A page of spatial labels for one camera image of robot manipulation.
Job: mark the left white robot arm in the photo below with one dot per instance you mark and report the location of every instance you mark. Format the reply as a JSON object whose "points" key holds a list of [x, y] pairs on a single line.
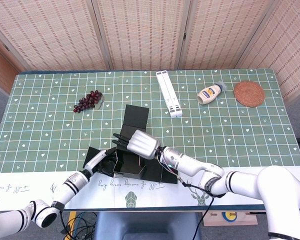
{"points": [[70, 185]]}

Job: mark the cream mayonnaise squeeze bottle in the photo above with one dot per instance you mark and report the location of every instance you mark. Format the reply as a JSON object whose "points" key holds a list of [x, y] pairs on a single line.
{"points": [[210, 94]]}

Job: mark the brown wooden door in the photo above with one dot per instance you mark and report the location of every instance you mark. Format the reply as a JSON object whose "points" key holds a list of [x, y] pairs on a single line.
{"points": [[0, 70]]}

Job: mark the green grid tablecloth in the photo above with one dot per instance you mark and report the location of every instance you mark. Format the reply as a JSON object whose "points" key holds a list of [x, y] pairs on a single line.
{"points": [[40, 112]]}

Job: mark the dark red grape bunch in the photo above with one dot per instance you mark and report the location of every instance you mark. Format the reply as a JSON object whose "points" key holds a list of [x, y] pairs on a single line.
{"points": [[87, 101]]}

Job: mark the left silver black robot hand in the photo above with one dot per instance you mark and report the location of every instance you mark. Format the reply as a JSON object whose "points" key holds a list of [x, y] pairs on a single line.
{"points": [[97, 162]]}

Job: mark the dark blue robot torso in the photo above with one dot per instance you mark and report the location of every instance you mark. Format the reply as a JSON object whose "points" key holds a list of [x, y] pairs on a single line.
{"points": [[145, 225]]}

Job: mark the black foldable cardboard box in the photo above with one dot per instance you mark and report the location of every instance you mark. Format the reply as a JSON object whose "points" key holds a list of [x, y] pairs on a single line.
{"points": [[136, 117]]}

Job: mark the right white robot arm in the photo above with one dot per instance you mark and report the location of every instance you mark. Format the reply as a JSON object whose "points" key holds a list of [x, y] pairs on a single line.
{"points": [[197, 167]]}

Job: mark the wooden board with yellow disc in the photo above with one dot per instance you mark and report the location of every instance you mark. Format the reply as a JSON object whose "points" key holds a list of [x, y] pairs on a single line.
{"points": [[240, 220]]}

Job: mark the round brown woven coaster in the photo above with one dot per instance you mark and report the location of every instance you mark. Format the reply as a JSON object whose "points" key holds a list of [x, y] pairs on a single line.
{"points": [[249, 94]]}

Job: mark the bamboo folding screen panel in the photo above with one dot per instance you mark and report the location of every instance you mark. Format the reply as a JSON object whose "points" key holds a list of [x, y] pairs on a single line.
{"points": [[290, 50], [52, 32], [142, 32], [222, 32]]}

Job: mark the white folding stand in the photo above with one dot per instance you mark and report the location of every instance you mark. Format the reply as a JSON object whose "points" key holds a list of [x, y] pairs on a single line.
{"points": [[168, 92]]}

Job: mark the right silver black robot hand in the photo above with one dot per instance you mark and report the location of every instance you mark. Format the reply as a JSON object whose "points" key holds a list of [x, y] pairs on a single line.
{"points": [[143, 145]]}

